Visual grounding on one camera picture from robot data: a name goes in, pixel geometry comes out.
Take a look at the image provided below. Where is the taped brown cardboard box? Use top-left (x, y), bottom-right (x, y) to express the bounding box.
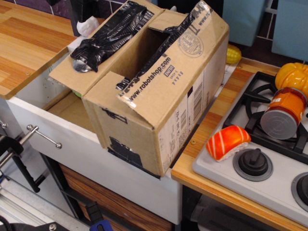
top-left (50, 1), bottom-right (230, 178)

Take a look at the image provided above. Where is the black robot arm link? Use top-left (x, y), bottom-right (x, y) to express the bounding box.
top-left (46, 0), bottom-right (100, 24)

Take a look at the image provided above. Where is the salmon sushi toy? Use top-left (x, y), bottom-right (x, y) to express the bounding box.
top-left (205, 125), bottom-right (251, 162)

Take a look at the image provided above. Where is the green toy in sink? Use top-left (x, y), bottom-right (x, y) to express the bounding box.
top-left (72, 90), bottom-right (82, 98)

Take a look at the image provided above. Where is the black stove grate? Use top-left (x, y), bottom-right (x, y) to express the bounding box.
top-left (222, 72), bottom-right (308, 164)

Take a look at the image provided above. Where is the yellow corn toy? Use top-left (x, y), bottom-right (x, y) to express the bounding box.
top-left (226, 44), bottom-right (242, 64)

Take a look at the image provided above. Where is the white toy sink basin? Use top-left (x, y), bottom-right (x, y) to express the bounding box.
top-left (8, 41), bottom-right (228, 224)

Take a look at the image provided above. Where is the black left stove knob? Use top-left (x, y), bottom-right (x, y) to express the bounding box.
top-left (233, 148), bottom-right (273, 182)

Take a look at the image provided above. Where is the black stove knob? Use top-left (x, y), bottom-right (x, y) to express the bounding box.
top-left (233, 148), bottom-right (273, 182)
top-left (291, 172), bottom-right (308, 212)

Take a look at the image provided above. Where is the grey toy stove top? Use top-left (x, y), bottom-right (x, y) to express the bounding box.
top-left (192, 72), bottom-right (308, 226)

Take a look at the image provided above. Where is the orange tin can toy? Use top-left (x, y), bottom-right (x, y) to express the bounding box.
top-left (260, 87), bottom-right (308, 140)

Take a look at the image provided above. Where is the orange pumpkin toy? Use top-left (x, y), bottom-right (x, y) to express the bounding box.
top-left (275, 63), bottom-right (308, 97)

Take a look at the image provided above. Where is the black right stove knob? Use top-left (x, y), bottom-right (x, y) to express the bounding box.
top-left (291, 172), bottom-right (308, 212)

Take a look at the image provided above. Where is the chrome drawer handle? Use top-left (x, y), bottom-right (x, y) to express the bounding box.
top-left (26, 125), bottom-right (62, 149)

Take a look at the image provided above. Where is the blue handled clamp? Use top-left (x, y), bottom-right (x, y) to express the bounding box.
top-left (85, 202), bottom-right (113, 231)

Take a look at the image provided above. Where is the left blue wall panel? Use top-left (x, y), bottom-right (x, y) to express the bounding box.
top-left (222, 0), bottom-right (267, 47)

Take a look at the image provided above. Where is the blue wall panel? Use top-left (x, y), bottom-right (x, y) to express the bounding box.
top-left (222, 0), bottom-right (267, 47)
top-left (271, 0), bottom-right (308, 61)

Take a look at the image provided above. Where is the right blue wall panel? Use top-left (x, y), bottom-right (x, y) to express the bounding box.
top-left (271, 0), bottom-right (308, 61)

